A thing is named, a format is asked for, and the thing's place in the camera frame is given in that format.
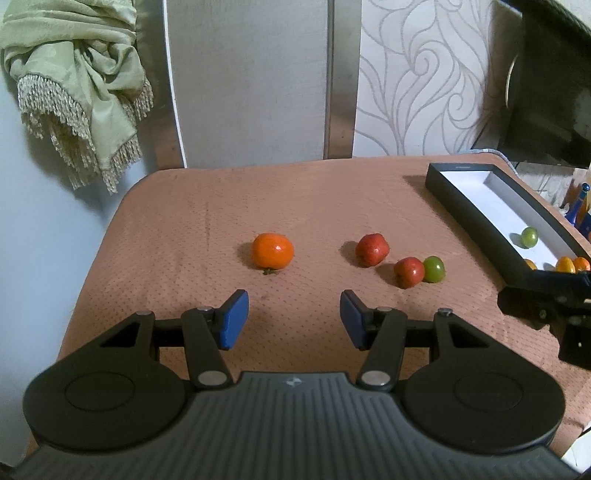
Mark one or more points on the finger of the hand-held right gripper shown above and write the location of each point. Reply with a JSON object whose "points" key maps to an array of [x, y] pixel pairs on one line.
{"points": [[531, 302], [577, 344]]}

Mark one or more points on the black television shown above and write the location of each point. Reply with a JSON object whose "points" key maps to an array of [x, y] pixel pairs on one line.
{"points": [[554, 92]]}

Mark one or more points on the black box with white inside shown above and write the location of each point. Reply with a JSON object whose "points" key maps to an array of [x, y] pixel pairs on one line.
{"points": [[503, 203]]}

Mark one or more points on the small orange tomato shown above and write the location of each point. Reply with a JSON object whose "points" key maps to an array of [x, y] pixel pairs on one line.
{"points": [[564, 264], [581, 263], [531, 265]]}

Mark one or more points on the blue bottle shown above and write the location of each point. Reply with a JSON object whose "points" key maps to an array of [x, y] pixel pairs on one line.
{"points": [[582, 203]]}

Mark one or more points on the large orange tomato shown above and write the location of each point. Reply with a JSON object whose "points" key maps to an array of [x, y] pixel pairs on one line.
{"points": [[272, 251]]}

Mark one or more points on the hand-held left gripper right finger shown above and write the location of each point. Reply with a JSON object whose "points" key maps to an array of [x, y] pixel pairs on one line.
{"points": [[353, 319]]}

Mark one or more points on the red tomato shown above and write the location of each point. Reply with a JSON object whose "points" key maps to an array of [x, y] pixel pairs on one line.
{"points": [[409, 272], [371, 249]]}

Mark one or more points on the green tomato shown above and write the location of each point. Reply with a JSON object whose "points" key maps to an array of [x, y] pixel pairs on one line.
{"points": [[435, 269], [530, 237]]}

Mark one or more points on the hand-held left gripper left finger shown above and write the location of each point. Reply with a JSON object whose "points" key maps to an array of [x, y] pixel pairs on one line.
{"points": [[233, 318]]}

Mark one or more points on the green fringed curtain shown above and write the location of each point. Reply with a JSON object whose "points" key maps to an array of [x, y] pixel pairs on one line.
{"points": [[92, 69]]}

